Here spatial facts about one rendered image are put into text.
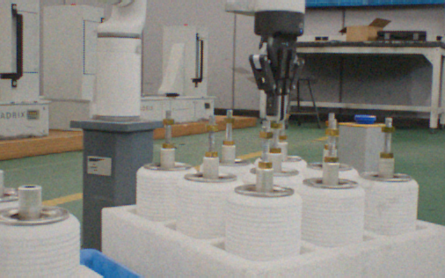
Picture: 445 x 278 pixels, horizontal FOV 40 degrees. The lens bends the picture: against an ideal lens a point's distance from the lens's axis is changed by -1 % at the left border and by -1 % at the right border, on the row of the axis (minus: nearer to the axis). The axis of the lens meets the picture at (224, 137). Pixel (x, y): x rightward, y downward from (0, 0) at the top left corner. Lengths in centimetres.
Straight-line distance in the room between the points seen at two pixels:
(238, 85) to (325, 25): 115
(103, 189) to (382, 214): 61
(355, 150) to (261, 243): 46
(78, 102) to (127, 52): 232
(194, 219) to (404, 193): 30
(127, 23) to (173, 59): 341
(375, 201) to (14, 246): 52
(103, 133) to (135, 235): 40
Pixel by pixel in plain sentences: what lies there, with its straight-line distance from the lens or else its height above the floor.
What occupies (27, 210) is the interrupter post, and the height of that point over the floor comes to 26.
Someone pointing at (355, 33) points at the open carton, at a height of 85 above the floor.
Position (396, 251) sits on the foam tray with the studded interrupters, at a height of 17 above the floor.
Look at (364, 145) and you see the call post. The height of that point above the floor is 28.
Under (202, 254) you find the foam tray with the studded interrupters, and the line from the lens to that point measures 76.
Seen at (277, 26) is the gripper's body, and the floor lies 47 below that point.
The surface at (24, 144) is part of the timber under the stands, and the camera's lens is 306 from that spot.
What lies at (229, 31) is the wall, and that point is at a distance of 670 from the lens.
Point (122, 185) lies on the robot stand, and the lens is 126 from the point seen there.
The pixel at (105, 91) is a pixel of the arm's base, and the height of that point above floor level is 36.
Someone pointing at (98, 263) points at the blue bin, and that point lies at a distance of 97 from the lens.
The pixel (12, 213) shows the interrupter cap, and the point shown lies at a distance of 64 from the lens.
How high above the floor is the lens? 39
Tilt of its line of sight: 5 degrees down
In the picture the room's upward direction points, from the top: 1 degrees clockwise
